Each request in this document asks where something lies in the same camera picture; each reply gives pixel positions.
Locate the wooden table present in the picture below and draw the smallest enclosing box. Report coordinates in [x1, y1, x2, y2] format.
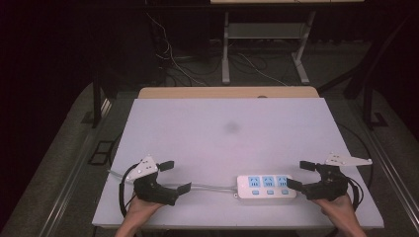
[137, 86, 320, 100]

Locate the person's right hand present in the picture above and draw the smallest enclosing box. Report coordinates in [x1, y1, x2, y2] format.
[312, 194, 359, 229]

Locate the white power strip cable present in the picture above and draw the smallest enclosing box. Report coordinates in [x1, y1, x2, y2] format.
[108, 168, 239, 194]

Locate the black floor frame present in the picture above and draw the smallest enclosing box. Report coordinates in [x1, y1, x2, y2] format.
[87, 140, 116, 166]

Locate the black stand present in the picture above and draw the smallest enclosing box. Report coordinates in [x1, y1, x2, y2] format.
[361, 83, 390, 130]
[80, 73, 115, 129]

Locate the white floor cable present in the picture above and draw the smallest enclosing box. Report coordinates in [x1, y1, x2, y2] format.
[144, 11, 289, 88]

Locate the white power strip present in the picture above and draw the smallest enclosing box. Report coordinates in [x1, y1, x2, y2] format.
[233, 174, 297, 200]

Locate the white board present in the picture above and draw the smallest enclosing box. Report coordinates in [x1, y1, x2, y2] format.
[92, 97, 385, 231]

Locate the aluminium floor rail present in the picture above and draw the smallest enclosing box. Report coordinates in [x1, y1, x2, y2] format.
[39, 98, 114, 237]
[347, 98, 419, 233]

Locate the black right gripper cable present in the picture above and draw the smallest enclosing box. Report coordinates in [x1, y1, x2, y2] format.
[345, 177, 366, 211]

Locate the black floor cable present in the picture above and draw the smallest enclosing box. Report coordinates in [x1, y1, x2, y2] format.
[335, 121, 376, 193]

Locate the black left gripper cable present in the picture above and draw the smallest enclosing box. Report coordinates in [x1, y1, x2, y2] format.
[119, 162, 140, 218]

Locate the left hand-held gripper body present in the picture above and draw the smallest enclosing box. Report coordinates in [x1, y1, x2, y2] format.
[126, 155, 181, 207]

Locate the grey metal stand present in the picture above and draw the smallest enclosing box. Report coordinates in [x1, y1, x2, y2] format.
[220, 11, 317, 86]

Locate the person's left hand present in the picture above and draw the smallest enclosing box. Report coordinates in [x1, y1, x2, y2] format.
[125, 197, 165, 229]

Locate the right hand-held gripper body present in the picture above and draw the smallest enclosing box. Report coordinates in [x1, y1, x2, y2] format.
[300, 151, 374, 202]

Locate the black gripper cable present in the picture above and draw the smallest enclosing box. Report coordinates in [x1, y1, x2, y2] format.
[345, 177, 366, 211]
[119, 162, 140, 218]

